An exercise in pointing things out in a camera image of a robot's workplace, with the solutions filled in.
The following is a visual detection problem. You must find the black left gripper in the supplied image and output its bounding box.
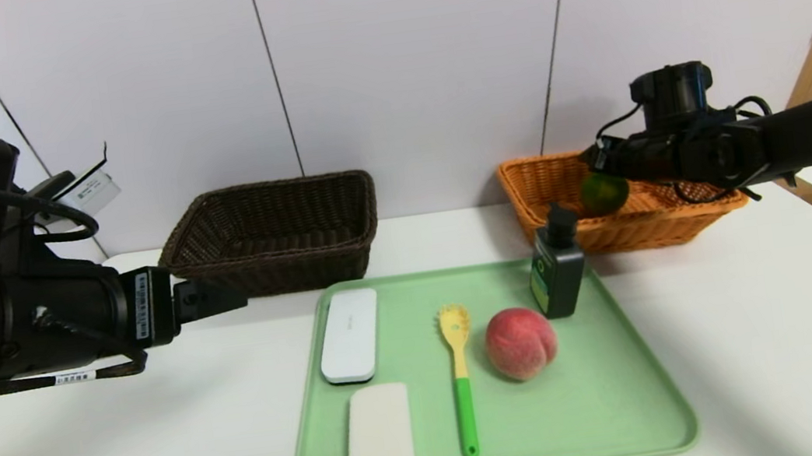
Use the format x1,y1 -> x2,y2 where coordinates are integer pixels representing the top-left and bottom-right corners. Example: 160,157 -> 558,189
19,244 -> 254,376

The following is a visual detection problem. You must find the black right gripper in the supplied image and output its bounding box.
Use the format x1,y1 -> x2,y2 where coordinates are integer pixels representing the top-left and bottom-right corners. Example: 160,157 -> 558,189
575,126 -> 681,190

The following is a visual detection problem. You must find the green citrus fruit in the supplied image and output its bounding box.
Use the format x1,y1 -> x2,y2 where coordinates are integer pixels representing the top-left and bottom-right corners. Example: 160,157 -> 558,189
576,169 -> 634,219

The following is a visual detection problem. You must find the dark green bottle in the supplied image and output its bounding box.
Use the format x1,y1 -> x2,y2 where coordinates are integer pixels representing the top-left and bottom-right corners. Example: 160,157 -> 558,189
521,199 -> 593,321

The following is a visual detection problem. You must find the white oblong case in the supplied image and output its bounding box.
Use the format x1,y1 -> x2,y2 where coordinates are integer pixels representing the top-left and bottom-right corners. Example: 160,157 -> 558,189
311,286 -> 389,387

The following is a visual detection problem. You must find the pink peach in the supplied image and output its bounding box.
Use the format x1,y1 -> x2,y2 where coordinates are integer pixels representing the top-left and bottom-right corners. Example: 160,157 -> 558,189
481,302 -> 562,385

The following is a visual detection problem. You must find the white sponge block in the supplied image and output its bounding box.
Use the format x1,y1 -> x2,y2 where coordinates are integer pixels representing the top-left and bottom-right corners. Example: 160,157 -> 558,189
338,381 -> 417,456

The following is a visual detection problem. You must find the orange wicker basket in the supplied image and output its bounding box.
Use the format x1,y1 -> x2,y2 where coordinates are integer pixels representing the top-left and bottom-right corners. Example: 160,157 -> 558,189
495,129 -> 754,268

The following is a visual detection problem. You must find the dark brown wicker basket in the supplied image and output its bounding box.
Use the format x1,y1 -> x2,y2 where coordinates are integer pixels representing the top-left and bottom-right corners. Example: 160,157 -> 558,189
151,167 -> 387,309

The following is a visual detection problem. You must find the light green plastic tray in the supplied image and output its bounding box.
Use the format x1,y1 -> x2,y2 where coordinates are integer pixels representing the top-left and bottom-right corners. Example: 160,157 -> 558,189
272,238 -> 703,456

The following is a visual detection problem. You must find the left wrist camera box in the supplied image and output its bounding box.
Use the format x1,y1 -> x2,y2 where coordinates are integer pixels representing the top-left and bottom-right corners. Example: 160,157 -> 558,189
23,141 -> 125,230

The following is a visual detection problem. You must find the black braided cable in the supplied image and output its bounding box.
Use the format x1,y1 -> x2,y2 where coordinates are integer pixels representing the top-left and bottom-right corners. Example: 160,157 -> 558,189
0,347 -> 152,396

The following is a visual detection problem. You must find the pasta spoon with green handle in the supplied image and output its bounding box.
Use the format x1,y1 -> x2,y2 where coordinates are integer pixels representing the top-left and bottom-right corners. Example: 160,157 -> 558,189
435,301 -> 488,456

